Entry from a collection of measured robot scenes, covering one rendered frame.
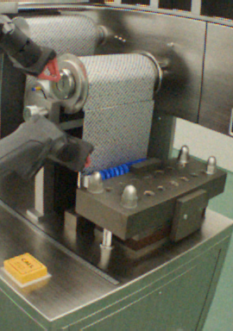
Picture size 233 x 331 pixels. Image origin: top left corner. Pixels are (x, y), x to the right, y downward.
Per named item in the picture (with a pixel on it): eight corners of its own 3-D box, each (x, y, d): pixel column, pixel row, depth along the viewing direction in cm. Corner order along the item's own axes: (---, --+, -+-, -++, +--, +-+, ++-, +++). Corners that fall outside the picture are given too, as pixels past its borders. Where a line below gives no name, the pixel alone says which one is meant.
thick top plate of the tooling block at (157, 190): (75, 211, 108) (76, 188, 105) (180, 173, 135) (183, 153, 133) (124, 240, 98) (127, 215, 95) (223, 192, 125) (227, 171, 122)
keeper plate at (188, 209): (169, 239, 111) (176, 199, 107) (192, 226, 118) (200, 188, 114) (177, 242, 109) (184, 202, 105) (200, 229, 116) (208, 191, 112)
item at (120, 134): (78, 184, 112) (85, 111, 104) (143, 165, 128) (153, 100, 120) (78, 185, 111) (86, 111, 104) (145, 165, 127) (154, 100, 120)
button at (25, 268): (3, 269, 93) (3, 260, 92) (28, 260, 98) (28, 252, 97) (22, 285, 89) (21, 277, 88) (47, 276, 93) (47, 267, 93)
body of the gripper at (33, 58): (40, 77, 93) (20, 59, 88) (16, 69, 100) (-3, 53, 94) (58, 53, 94) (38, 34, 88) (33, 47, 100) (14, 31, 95)
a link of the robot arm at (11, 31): (-5, 45, 85) (15, 25, 85) (-13, 34, 89) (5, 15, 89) (15, 60, 90) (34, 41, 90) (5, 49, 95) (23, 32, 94)
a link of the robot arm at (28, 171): (64, 142, 86) (32, 114, 87) (26, 189, 86) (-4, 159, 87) (73, 146, 98) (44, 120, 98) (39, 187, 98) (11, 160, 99)
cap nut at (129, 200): (116, 203, 100) (118, 184, 98) (128, 199, 103) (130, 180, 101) (129, 209, 98) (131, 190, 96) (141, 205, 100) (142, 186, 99)
